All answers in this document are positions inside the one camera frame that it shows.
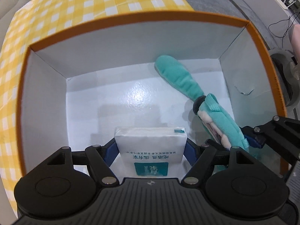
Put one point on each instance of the teal plush bag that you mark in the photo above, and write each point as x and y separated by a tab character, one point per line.
215	119

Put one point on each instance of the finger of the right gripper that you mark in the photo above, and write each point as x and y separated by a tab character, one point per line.
216	145
254	140

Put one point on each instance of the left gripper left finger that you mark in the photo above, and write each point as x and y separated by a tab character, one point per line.
98	160

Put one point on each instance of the yellow checkered tablecloth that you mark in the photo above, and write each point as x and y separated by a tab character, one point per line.
24	22

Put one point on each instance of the grey chair base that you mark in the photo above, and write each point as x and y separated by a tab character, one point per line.
287	70

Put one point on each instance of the white tissue pack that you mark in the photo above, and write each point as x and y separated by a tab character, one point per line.
155	152

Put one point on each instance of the pink chair seat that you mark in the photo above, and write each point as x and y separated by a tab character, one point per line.
295	40

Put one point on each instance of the orange cardboard box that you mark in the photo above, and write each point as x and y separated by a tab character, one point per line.
77	85

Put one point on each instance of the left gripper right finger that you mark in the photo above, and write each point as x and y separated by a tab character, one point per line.
203	159

